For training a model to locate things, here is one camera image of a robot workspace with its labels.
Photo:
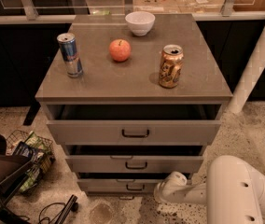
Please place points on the black wire basket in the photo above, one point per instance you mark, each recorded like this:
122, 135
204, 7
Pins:
12, 142

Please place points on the grey drawer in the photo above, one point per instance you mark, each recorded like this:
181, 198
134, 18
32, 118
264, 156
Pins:
135, 125
134, 159
120, 184

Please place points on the grey bottom drawer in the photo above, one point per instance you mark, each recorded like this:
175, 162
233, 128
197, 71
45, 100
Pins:
120, 184

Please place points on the dark blue snack bag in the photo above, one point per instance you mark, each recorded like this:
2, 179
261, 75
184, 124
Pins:
26, 151

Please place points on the red apple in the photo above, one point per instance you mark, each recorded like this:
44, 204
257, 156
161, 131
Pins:
120, 50

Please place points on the grey drawer cabinet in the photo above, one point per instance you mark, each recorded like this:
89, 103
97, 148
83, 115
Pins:
136, 80

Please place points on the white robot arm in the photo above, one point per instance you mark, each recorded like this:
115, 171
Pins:
234, 192

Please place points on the white ceramic bowl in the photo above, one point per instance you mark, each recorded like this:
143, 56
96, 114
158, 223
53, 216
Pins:
140, 22

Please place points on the blue silver energy drink can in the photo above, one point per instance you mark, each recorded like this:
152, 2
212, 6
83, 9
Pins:
68, 48

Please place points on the black bar tool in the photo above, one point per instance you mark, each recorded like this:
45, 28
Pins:
71, 206

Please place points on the cardboard box left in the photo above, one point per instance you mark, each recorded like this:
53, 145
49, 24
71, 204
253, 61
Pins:
156, 6

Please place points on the grey middle drawer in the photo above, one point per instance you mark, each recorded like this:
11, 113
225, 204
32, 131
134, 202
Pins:
134, 159

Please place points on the grey top drawer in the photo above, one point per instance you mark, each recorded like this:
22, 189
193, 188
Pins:
135, 125

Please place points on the green snack bag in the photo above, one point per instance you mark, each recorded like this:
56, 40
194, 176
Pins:
44, 160

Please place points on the gold soda can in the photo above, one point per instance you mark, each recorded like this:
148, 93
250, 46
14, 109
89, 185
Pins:
171, 63

